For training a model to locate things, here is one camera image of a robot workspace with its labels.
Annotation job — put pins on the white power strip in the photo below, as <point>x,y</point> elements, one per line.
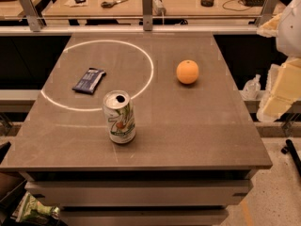
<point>158,7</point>

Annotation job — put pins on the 7up soda can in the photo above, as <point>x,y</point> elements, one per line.
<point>119,116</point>

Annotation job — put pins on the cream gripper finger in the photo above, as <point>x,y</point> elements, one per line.
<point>283,89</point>
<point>269,29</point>

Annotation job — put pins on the lower cabinet drawer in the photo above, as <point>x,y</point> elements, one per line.
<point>145,217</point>

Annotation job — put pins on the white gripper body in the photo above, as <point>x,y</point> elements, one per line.
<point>290,28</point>

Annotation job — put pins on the upper cabinet drawer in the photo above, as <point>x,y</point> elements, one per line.
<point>140,193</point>

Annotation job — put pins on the clear plastic bottle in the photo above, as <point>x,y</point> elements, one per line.
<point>252,88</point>

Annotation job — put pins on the dark blue snack wrapper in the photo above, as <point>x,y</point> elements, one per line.
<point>89,81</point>

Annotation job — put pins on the metal bracket post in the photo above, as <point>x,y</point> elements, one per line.
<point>34,21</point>
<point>266,12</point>
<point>147,14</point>

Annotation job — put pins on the cabinet drawer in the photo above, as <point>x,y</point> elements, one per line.
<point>140,193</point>
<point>145,217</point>

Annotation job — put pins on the green chip bag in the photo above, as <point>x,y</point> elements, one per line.
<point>31,211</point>

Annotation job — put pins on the left metal bracket post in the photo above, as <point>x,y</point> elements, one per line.
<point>34,21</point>

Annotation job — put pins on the orange fruit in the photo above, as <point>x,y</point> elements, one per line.
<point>187,72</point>

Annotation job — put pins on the scissors on back desk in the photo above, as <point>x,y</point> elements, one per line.
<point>110,4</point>

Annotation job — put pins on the right metal bracket post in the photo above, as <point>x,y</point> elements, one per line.
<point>266,12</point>

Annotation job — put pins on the middle metal bracket post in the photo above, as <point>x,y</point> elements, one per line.
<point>147,14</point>

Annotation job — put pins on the black chair leg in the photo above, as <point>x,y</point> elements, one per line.
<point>289,148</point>

